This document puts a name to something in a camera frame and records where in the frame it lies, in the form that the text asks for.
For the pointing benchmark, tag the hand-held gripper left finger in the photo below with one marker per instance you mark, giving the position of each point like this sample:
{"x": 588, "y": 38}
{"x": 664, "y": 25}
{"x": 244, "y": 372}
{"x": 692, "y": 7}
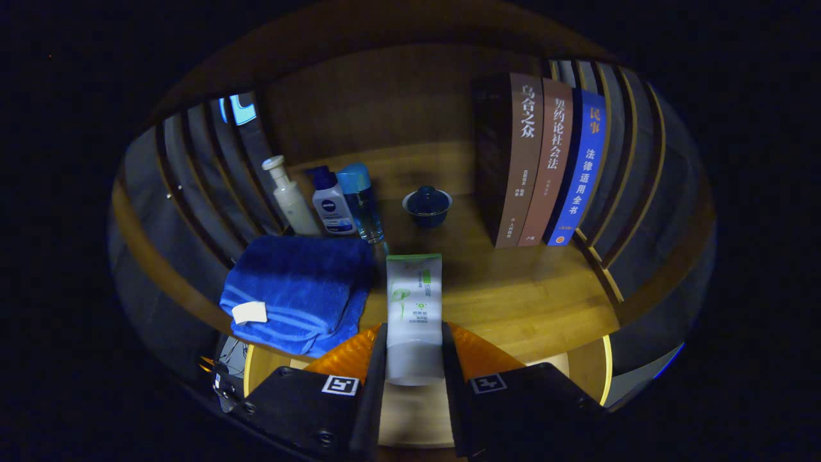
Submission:
{"x": 372, "y": 398}

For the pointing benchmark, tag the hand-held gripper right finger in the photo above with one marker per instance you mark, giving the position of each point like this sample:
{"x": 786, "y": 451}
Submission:
{"x": 452, "y": 398}

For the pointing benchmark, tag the white and green tube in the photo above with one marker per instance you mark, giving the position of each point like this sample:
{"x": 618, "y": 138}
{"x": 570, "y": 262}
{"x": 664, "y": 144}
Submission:
{"x": 415, "y": 301}

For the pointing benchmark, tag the wooden countertop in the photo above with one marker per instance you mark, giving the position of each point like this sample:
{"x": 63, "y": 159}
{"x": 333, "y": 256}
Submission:
{"x": 513, "y": 295}

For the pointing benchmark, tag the folded blue towel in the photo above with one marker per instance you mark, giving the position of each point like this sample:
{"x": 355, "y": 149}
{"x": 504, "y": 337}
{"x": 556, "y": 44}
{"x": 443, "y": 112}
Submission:
{"x": 301, "y": 282}

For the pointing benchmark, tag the teal clear bottle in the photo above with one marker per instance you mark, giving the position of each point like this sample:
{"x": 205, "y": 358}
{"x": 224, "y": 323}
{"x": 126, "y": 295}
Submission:
{"x": 362, "y": 205}

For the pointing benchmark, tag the white lotion bottle blue cap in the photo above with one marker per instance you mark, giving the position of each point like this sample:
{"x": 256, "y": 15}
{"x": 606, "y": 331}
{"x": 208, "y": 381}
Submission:
{"x": 332, "y": 208}

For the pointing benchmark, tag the dark blue lidded teacup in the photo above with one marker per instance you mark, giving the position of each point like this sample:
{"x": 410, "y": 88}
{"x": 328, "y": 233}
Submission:
{"x": 428, "y": 205}

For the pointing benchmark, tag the white pump bottle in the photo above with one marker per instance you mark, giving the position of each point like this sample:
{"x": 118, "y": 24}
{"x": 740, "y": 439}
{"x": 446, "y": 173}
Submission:
{"x": 292, "y": 202}

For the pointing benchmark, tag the reddish brown book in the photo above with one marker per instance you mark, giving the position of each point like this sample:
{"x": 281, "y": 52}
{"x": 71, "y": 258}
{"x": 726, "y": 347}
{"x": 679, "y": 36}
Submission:
{"x": 551, "y": 167}

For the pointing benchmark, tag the blue book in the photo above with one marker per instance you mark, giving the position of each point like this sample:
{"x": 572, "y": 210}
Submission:
{"x": 580, "y": 173}

